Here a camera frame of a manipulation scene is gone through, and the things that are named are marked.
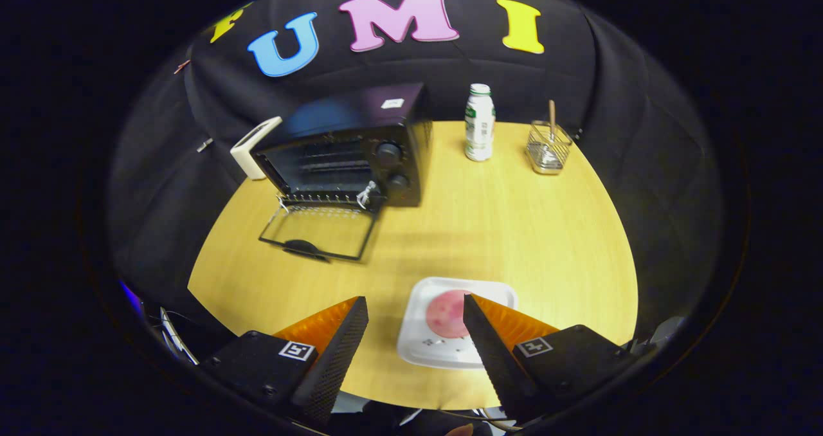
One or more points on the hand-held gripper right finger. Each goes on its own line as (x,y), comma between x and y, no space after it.
(495,365)

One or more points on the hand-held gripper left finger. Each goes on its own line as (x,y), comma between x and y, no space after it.
(337,365)

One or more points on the pink round ham slice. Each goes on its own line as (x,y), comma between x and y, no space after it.
(443,314)

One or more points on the white square plate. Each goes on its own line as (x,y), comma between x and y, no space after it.
(418,346)

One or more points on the black toaster oven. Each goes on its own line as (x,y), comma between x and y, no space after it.
(347,111)

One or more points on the white bread toaster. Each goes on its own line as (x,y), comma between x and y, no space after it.
(247,156)

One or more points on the white bottle with green label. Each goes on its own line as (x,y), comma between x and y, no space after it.
(479,127)

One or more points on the small metal clip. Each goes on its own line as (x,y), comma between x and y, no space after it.
(204,145)

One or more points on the small red clip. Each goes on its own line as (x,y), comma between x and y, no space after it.
(182,67)

